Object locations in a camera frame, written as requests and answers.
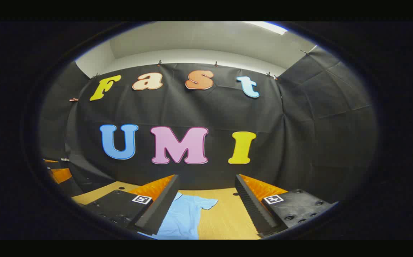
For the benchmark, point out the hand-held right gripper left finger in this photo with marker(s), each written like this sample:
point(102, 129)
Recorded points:
point(163, 207)

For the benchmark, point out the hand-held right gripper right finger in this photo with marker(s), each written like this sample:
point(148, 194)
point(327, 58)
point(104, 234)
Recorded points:
point(253, 207)

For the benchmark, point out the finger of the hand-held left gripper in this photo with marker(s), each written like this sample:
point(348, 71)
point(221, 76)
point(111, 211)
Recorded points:
point(63, 175)
point(52, 163)

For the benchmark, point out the light blue T-shirt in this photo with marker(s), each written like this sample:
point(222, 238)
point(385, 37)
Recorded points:
point(185, 217)

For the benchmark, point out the black backdrop cloth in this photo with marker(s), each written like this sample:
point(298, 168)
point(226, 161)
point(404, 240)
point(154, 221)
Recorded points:
point(192, 110)

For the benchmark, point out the ceiling light panel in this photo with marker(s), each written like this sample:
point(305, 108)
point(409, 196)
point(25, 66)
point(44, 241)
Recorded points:
point(267, 28)

